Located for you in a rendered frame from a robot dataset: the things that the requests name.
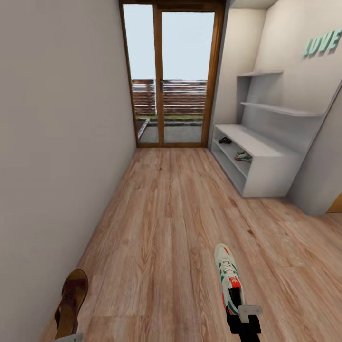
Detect gym shoe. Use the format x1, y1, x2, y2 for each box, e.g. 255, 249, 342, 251
214, 243, 246, 315
235, 151, 253, 162

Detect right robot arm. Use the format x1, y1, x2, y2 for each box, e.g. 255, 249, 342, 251
227, 305, 263, 342

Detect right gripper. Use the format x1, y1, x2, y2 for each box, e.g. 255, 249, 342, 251
227, 314, 261, 342

